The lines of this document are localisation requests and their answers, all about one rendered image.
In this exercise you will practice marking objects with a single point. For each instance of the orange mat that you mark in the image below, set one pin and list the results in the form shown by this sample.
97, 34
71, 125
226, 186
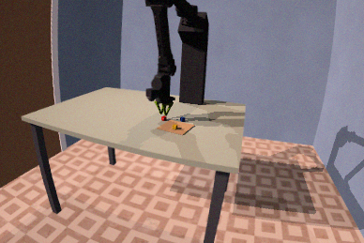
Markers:
182, 128

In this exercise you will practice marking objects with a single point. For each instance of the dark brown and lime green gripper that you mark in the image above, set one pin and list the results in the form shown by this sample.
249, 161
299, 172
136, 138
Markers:
165, 102

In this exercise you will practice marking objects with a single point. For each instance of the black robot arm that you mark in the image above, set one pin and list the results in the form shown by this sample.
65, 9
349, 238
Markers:
159, 9

